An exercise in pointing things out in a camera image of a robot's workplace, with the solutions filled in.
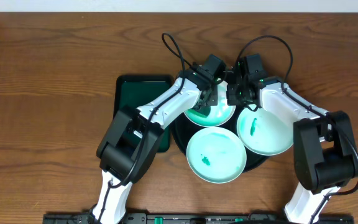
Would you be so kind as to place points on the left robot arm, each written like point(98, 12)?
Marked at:
point(131, 142)

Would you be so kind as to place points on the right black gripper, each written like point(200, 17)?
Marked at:
point(232, 99)

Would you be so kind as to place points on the green wavy sponge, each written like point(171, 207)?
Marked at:
point(202, 112)

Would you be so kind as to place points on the white plate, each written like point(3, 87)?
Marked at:
point(263, 133)
point(219, 114)
point(216, 155)

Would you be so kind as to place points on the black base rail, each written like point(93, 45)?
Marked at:
point(142, 218)

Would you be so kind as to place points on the white plate right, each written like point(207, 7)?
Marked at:
point(263, 133)

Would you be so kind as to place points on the black rectangular tray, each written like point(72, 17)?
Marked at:
point(137, 90)

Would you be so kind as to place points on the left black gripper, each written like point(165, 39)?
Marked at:
point(206, 101)

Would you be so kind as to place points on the white plate top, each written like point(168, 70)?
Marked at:
point(219, 114)

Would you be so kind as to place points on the black round tray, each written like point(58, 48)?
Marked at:
point(183, 129)

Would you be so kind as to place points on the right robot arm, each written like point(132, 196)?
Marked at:
point(325, 153)

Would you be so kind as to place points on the white plate bottom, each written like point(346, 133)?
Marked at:
point(216, 155)

